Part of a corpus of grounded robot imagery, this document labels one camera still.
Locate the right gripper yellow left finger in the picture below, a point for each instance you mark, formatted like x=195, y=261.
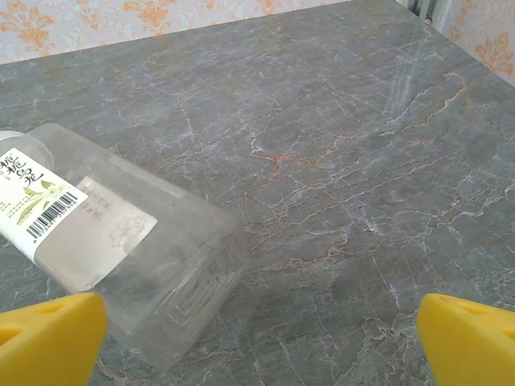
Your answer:
x=44, y=342

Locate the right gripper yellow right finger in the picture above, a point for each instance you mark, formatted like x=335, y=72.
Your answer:
x=470, y=346

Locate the clear bottle white flower label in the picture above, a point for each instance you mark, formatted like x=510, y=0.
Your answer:
x=120, y=225

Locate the aluminium frame post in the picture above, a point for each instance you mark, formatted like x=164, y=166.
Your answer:
x=426, y=8

